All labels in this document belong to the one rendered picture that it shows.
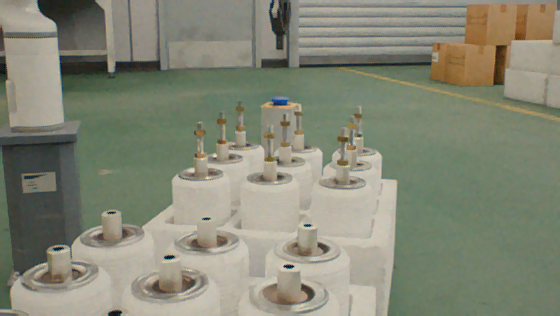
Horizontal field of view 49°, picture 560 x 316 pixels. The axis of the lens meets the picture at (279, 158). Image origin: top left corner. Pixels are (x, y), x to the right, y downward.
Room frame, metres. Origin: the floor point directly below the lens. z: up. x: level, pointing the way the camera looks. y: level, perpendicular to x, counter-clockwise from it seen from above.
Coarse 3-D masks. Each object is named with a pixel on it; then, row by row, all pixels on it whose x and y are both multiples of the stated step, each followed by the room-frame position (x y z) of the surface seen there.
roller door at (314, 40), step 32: (320, 0) 6.39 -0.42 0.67; (352, 0) 6.48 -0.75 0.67; (384, 0) 6.56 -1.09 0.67; (416, 0) 6.65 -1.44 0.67; (448, 0) 6.74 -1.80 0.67; (480, 0) 6.84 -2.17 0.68; (512, 0) 6.93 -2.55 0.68; (544, 0) 7.03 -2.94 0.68; (288, 32) 6.32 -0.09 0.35; (320, 32) 6.39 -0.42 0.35; (352, 32) 6.48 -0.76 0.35; (384, 32) 6.56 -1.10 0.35; (416, 32) 6.65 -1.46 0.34; (448, 32) 6.75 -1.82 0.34; (288, 64) 6.31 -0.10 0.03; (320, 64) 6.38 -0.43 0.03; (352, 64) 6.47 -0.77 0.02; (384, 64) 6.56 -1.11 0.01; (416, 64) 6.65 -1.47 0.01
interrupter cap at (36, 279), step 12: (72, 264) 0.61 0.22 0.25; (84, 264) 0.61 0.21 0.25; (24, 276) 0.57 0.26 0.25; (36, 276) 0.58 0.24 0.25; (48, 276) 0.58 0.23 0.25; (72, 276) 0.58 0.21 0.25; (84, 276) 0.58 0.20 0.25; (96, 276) 0.58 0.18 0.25; (36, 288) 0.55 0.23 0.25; (48, 288) 0.55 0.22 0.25; (60, 288) 0.55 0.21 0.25; (72, 288) 0.55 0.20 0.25
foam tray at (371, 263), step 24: (384, 192) 1.13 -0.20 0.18; (168, 216) 0.99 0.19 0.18; (240, 216) 0.99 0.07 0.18; (384, 216) 0.99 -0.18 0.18; (168, 240) 0.93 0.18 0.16; (264, 240) 0.89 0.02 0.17; (336, 240) 0.88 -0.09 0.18; (360, 240) 0.88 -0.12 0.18; (384, 240) 0.88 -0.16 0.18; (264, 264) 0.89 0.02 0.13; (360, 264) 0.86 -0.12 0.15; (384, 264) 0.85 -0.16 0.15; (384, 288) 0.85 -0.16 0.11; (384, 312) 0.86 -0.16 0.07
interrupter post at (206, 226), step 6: (198, 222) 0.67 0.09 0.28; (204, 222) 0.67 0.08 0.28; (210, 222) 0.67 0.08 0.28; (198, 228) 0.67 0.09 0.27; (204, 228) 0.67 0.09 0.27; (210, 228) 0.67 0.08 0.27; (198, 234) 0.67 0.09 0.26; (204, 234) 0.67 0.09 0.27; (210, 234) 0.67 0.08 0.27; (216, 234) 0.68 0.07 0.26; (198, 240) 0.67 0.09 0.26; (204, 240) 0.67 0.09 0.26; (210, 240) 0.67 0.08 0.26; (216, 240) 0.68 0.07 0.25; (204, 246) 0.67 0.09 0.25; (210, 246) 0.67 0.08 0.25
